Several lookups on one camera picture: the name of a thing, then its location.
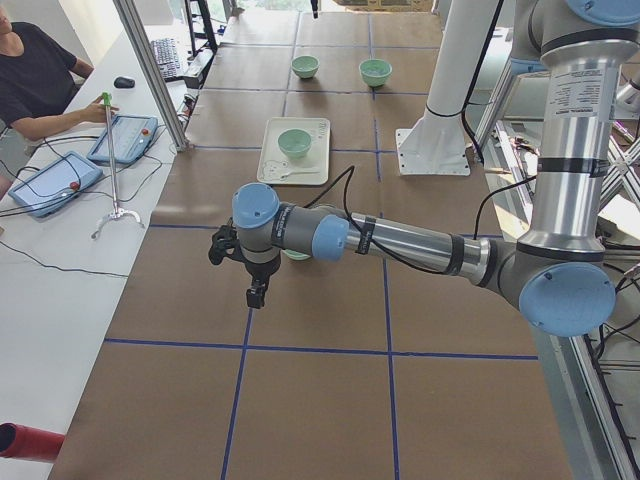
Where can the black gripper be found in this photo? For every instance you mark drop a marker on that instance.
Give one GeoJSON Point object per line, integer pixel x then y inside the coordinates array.
{"type": "Point", "coordinates": [261, 270]}

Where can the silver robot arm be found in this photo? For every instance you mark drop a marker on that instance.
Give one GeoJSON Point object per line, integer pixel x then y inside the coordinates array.
{"type": "Point", "coordinates": [553, 274]}

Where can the white plastic spoon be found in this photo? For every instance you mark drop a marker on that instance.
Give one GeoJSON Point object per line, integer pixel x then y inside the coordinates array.
{"type": "Point", "coordinates": [287, 174]}

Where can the cream bear serving tray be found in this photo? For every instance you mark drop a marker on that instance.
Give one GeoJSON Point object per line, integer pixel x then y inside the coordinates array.
{"type": "Point", "coordinates": [272, 161]}

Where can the green bowl on tray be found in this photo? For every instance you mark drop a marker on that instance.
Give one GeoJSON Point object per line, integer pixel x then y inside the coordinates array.
{"type": "Point", "coordinates": [294, 143]}

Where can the blue teach pendant far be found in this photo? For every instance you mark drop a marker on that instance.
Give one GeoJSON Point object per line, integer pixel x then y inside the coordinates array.
{"type": "Point", "coordinates": [132, 135]}

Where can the blue teach pendant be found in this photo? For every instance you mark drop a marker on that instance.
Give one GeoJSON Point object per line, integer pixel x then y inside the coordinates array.
{"type": "Point", "coordinates": [132, 135]}
{"type": "Point", "coordinates": [54, 186]}

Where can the blue teach pendant near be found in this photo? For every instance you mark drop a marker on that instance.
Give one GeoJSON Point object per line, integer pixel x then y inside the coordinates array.
{"type": "Point", "coordinates": [54, 186]}

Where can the metal reacher grabber stick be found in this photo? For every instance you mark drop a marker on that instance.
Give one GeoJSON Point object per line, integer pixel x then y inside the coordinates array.
{"type": "Point", "coordinates": [117, 212]}

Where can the black computer mouse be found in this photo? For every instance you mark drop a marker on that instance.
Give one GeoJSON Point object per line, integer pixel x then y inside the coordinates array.
{"type": "Point", "coordinates": [124, 82]}

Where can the green bowl with ice cubes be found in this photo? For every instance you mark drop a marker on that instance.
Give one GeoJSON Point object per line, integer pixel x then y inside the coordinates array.
{"type": "Point", "coordinates": [375, 72]}

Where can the black keyboard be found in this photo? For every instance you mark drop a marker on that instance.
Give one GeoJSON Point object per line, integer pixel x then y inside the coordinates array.
{"type": "Point", "coordinates": [167, 58]}

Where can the red cylinder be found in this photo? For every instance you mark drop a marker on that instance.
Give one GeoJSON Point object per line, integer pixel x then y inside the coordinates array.
{"type": "Point", "coordinates": [28, 443]}

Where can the seated person black shirt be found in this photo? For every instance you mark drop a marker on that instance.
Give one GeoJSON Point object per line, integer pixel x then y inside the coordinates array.
{"type": "Point", "coordinates": [37, 83]}

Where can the white camera stand base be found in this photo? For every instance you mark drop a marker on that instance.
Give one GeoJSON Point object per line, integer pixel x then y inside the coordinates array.
{"type": "Point", "coordinates": [435, 145]}

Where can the aluminium frame post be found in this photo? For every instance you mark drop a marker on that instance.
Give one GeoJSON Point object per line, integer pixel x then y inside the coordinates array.
{"type": "Point", "coordinates": [136, 33]}

